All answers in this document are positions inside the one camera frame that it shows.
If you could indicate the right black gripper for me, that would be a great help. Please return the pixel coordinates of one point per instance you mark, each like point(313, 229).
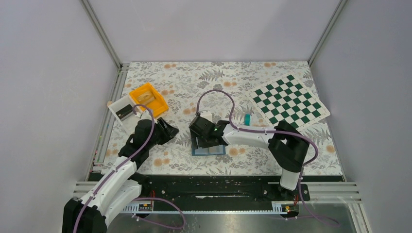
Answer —
point(199, 129)

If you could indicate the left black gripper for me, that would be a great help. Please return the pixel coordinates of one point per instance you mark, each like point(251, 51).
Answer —
point(165, 129)

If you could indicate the blue card holder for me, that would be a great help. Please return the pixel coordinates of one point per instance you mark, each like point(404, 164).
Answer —
point(211, 151)

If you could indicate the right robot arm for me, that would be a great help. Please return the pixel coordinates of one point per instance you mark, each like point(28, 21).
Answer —
point(288, 147)

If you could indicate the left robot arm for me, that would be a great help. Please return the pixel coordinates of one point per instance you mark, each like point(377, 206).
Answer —
point(94, 211)

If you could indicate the item in orange bin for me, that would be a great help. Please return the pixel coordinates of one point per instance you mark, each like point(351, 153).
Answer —
point(145, 98)

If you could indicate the orange plastic bin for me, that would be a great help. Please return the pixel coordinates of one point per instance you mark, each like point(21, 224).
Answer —
point(158, 106)

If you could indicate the floral table mat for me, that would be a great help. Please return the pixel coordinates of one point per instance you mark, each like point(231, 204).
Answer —
point(217, 86)

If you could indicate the white plastic bin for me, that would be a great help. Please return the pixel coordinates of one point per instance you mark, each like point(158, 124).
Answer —
point(130, 123)

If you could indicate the black item in white bin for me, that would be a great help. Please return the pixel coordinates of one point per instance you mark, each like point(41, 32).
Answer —
point(125, 112)

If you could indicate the green white chessboard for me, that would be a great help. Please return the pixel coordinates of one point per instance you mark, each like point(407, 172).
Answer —
point(287, 99)

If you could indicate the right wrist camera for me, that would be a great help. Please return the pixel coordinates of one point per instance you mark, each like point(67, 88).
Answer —
point(207, 115)

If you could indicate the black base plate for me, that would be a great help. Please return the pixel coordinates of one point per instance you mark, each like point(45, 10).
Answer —
point(205, 193)

